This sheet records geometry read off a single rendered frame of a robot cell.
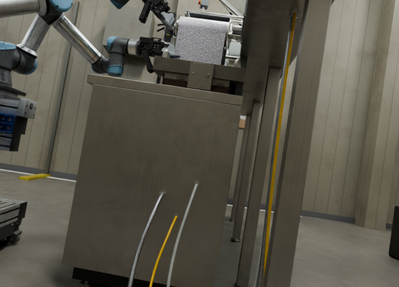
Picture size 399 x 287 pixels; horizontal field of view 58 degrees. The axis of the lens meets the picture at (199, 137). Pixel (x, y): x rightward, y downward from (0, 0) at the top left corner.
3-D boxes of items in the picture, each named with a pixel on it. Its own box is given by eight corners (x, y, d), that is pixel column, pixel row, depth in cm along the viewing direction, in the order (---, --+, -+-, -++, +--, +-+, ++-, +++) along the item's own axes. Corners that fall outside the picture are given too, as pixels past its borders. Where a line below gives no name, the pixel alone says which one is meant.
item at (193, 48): (171, 70, 175) (177, 33, 176) (218, 77, 173) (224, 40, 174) (171, 70, 174) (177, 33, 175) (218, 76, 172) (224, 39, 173)
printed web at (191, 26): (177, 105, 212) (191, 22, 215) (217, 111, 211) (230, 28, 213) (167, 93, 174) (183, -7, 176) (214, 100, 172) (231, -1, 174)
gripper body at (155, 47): (162, 38, 172) (138, 35, 173) (160, 55, 171) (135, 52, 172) (165, 43, 179) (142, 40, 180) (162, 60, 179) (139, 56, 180)
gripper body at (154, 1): (169, 3, 177) (154, -14, 178) (156, 15, 177) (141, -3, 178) (171, 10, 185) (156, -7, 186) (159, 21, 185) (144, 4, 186)
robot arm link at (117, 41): (109, 54, 181) (112, 38, 182) (130, 57, 180) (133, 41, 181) (104, 50, 174) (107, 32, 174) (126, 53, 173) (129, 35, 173)
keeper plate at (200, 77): (187, 88, 153) (191, 63, 154) (210, 91, 152) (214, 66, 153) (186, 87, 151) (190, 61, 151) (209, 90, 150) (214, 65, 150)
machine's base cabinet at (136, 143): (162, 206, 397) (175, 130, 401) (219, 216, 392) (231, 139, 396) (54, 289, 146) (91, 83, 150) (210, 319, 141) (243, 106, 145)
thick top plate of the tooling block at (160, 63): (159, 77, 171) (161, 65, 171) (241, 89, 168) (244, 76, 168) (152, 69, 155) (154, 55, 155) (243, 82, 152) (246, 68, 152)
